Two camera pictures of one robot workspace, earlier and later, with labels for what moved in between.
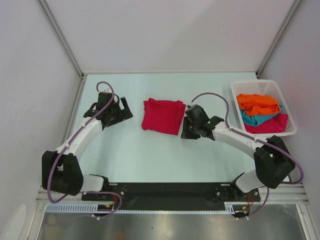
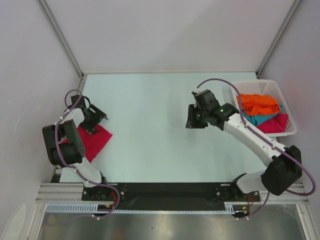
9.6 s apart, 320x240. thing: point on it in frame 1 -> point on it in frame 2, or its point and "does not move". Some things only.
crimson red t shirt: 165,116 -> 92,142
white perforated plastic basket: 266,88 does not move
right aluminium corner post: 277,37 does not move
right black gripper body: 194,127 -> 204,113
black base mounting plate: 171,195 does not move
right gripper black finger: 190,135 -> 196,125
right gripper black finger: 186,126 -> 192,118
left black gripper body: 115,109 -> 93,119
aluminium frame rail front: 291,194 does not move
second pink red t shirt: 276,125 does not move
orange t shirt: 257,104 does not move
